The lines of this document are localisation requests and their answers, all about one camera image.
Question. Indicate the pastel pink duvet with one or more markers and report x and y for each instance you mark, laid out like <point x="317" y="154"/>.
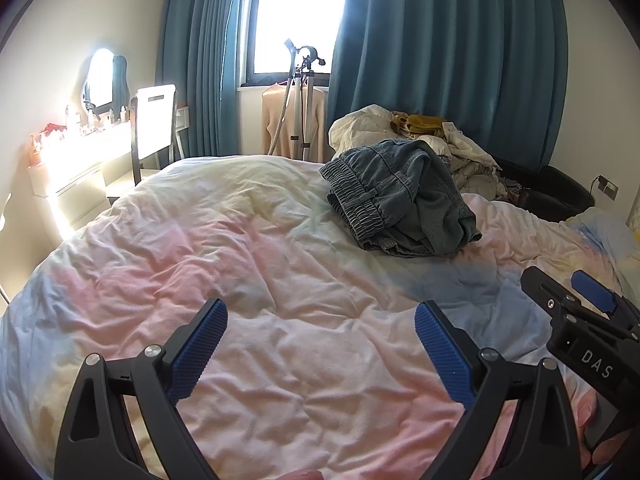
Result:
<point x="320" y="366"/>

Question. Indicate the blue denim jeans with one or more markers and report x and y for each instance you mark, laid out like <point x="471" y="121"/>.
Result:
<point x="398" y="197"/>

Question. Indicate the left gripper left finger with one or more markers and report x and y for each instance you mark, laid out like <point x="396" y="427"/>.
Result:
<point x="96" y="439"/>

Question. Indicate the white vanity desk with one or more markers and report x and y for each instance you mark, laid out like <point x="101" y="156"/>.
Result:
<point x="69" y="184"/>

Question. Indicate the wall power socket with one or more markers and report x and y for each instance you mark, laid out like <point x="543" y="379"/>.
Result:
<point x="604" y="186"/>

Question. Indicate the beige hanging sweater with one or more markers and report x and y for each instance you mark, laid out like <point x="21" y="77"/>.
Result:
<point x="272" y="99"/>

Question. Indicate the teal curtain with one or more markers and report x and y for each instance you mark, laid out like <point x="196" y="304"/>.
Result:
<point x="199" y="52"/>
<point x="497" y="69"/>

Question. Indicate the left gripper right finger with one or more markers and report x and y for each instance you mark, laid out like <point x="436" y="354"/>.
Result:
<point x="542" y="440"/>

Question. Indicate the mustard yellow garment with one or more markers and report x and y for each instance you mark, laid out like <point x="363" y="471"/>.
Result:
<point x="416" y="125"/>

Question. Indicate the silver tripod stand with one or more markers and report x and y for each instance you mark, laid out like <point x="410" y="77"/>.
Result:
<point x="300" y="84"/>

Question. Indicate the black bedside armchair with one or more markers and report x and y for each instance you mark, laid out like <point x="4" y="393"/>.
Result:
<point x="547" y="193"/>

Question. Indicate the teal curtain left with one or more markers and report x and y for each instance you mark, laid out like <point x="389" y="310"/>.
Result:
<point x="199" y="52"/>

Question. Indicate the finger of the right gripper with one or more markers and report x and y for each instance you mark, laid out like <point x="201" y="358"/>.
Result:
<point x="550" y="299"/>
<point x="597" y="292"/>

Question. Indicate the white chair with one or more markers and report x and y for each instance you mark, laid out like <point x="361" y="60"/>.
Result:
<point x="153" y="119"/>

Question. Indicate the cream puffer jacket pile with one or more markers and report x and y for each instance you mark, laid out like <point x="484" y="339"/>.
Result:
<point x="470" y="166"/>

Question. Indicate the person right hand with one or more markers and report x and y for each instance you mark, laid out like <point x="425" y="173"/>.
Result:
<point x="601" y="455"/>

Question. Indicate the round vanity mirror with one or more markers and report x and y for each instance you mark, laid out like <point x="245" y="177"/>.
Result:
<point x="106" y="87"/>

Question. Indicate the teal curtain right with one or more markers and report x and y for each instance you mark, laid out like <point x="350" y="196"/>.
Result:
<point x="497" y="69"/>

